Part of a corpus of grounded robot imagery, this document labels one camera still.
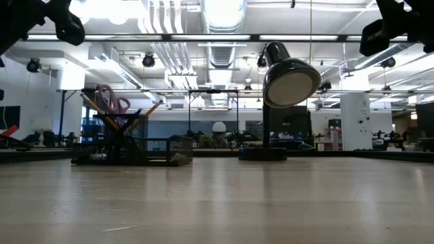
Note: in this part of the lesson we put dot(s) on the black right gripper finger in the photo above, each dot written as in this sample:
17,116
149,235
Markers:
374,37

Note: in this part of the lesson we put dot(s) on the white globe lamp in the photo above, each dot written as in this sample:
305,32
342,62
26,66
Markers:
219,127

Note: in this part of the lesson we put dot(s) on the black wall screen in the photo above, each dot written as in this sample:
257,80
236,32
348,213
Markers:
10,117

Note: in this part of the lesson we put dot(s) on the black mesh desk organizer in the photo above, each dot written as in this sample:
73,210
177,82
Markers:
135,152

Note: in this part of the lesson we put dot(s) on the black binder clip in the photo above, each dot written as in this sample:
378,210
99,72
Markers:
98,154

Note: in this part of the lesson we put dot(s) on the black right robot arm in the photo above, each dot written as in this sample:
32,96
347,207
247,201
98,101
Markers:
424,23

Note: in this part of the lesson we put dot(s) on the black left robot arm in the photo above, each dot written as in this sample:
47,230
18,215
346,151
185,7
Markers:
13,27

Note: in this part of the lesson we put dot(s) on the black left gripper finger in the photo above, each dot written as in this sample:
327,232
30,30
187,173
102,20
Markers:
71,30

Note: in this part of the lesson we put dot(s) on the black monitor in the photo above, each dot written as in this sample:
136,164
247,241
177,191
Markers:
298,118

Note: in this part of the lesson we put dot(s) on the white pillar with signs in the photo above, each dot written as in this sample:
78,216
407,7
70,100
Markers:
356,122

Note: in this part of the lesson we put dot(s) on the red object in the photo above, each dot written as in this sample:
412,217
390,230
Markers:
8,133

